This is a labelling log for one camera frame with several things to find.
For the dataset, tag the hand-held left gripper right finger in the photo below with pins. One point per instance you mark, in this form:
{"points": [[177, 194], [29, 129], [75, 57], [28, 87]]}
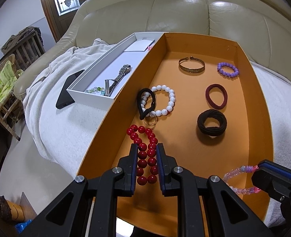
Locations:
{"points": [[160, 170]]}

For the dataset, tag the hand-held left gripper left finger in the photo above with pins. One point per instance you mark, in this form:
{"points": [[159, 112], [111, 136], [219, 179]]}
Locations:
{"points": [[135, 170]]}

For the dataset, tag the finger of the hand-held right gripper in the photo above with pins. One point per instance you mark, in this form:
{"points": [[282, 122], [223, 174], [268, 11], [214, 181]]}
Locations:
{"points": [[276, 169], [271, 185]]}

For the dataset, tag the orange cardboard box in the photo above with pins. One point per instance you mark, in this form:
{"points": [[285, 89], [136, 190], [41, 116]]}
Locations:
{"points": [[180, 98]]}

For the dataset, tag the white blanket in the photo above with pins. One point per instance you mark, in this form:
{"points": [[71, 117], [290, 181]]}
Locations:
{"points": [[61, 128]]}

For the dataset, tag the silver metal wristwatch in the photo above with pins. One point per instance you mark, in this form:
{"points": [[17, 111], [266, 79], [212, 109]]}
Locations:
{"points": [[118, 77]]}

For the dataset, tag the black smartphone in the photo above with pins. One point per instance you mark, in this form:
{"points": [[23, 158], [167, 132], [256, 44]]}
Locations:
{"points": [[67, 91]]}

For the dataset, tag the gold open bangle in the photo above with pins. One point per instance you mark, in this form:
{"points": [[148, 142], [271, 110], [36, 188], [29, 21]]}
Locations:
{"points": [[191, 70]]}

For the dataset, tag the white long box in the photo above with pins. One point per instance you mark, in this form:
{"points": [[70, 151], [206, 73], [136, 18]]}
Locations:
{"points": [[96, 64]]}

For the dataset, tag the brown cardboard carton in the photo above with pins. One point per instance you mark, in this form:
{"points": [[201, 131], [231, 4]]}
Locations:
{"points": [[24, 207]]}

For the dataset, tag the white card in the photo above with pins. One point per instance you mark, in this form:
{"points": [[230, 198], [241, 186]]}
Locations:
{"points": [[138, 45]]}

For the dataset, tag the blue plastic bag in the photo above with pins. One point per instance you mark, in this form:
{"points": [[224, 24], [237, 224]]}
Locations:
{"points": [[23, 226]]}

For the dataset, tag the brown woven object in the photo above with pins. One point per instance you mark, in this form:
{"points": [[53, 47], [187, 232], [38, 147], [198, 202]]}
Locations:
{"points": [[3, 207]]}

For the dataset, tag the rattan chair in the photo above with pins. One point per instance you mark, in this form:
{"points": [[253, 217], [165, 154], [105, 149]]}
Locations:
{"points": [[2, 111]]}

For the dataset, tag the green patterned cushion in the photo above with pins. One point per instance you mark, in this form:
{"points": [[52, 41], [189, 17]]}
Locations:
{"points": [[2, 81]]}

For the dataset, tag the cream leather sofa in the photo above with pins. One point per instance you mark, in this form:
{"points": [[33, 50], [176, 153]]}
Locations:
{"points": [[185, 12]]}

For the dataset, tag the wooden crib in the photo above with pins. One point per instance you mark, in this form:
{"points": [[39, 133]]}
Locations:
{"points": [[24, 49]]}

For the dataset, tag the dark cloth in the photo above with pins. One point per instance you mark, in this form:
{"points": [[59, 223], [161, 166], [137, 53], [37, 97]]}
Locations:
{"points": [[19, 35]]}

